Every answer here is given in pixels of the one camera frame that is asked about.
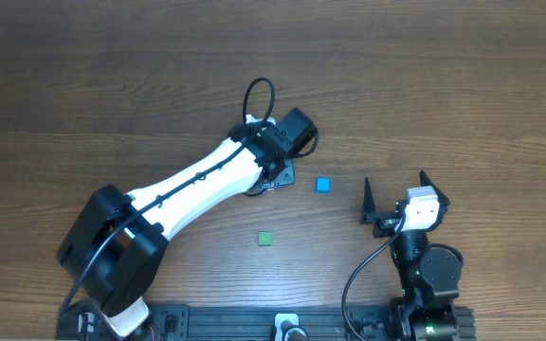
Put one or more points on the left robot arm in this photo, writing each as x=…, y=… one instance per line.
x=197, y=189

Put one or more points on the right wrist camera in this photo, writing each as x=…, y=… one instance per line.
x=420, y=208

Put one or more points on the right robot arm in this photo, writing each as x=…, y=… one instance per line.
x=431, y=274

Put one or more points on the blue cube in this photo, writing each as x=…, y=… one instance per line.
x=322, y=185

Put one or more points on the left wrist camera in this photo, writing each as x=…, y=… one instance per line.
x=252, y=119

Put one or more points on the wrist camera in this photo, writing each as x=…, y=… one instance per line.
x=420, y=208
x=252, y=119

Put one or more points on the mounting rail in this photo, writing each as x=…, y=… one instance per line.
x=235, y=324

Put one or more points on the green cube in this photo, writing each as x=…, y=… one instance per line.
x=265, y=238

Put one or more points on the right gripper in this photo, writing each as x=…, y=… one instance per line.
x=384, y=222

